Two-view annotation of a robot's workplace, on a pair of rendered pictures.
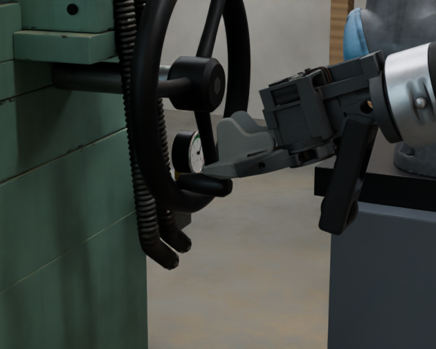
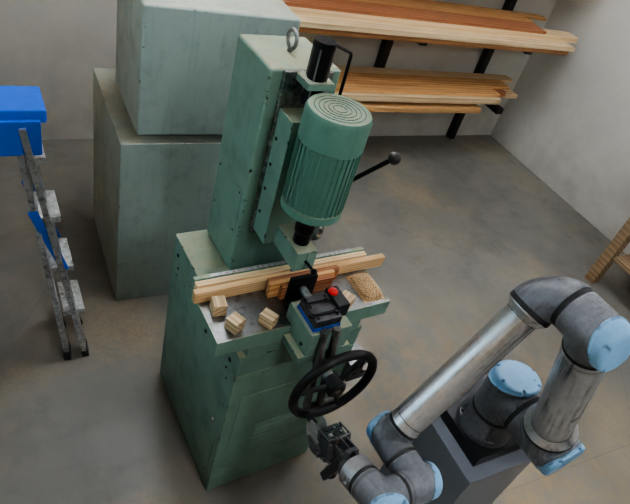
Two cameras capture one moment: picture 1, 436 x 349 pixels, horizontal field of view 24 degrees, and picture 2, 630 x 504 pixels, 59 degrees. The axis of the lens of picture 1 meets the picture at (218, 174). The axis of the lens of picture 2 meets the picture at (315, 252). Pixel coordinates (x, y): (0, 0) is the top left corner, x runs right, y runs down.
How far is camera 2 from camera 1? 1.13 m
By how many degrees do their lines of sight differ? 33
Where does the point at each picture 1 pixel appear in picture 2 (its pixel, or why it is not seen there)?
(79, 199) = (303, 369)
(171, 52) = (563, 156)
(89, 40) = (297, 359)
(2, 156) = (265, 364)
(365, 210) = not seen: hidden behind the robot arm
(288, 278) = not seen: hidden behind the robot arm
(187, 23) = (580, 147)
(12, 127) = (273, 356)
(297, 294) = not seen: hidden behind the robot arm
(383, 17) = (382, 428)
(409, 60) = (352, 467)
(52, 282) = (278, 391)
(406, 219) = (438, 434)
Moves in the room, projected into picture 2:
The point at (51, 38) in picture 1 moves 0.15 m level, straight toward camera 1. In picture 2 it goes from (290, 347) to (262, 381)
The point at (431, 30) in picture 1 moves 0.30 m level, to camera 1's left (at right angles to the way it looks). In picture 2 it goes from (390, 448) to (301, 374)
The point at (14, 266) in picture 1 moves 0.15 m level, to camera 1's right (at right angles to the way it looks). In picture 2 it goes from (260, 388) to (295, 419)
